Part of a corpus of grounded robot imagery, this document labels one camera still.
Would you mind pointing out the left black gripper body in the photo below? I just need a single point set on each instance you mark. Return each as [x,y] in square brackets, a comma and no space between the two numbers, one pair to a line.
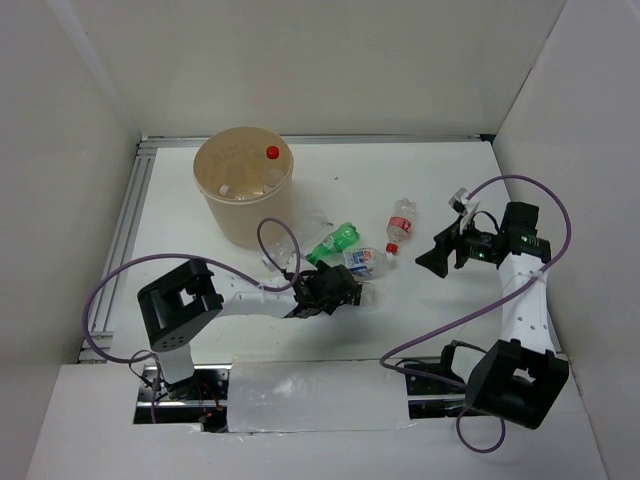
[328,307]

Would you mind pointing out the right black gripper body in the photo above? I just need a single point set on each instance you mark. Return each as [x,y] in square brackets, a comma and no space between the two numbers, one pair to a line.
[477,245]

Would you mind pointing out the clear bottle black label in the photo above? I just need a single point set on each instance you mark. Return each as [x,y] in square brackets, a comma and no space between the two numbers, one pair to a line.
[364,295]

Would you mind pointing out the small bottle red label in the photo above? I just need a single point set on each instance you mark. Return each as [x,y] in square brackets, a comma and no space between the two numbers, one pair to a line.
[400,224]

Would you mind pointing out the clear bottle blue white label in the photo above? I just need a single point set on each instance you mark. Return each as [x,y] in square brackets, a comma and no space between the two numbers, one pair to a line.
[368,263]

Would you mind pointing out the green plastic bottle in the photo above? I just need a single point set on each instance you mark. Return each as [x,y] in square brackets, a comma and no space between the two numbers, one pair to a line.
[345,236]

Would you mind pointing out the clear bottle red label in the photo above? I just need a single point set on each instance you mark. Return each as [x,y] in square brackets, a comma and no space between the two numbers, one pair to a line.
[273,172]

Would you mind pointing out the clear bottle blue white cap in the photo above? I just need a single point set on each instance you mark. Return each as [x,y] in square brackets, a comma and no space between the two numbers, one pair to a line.
[238,192]

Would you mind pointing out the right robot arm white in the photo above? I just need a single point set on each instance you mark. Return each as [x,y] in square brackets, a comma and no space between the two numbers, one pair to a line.
[519,378]

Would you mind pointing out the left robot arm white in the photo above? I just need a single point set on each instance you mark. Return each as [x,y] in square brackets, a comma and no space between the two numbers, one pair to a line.
[179,305]

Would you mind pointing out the beige round plastic bin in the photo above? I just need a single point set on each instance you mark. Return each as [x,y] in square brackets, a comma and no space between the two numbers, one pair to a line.
[245,175]

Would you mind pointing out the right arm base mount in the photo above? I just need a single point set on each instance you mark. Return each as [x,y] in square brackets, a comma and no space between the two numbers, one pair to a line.
[429,398]

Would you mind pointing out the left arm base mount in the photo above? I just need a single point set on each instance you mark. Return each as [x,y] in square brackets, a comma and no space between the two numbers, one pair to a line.
[201,401]

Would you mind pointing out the aluminium frame rail left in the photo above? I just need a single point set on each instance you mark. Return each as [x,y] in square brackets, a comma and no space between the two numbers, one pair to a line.
[101,326]

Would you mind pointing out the aluminium frame rail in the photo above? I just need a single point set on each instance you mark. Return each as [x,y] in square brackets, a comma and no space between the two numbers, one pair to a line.
[101,326]
[196,141]

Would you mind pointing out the aluminium frame rail back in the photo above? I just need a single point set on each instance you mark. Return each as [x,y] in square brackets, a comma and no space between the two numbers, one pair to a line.
[196,141]

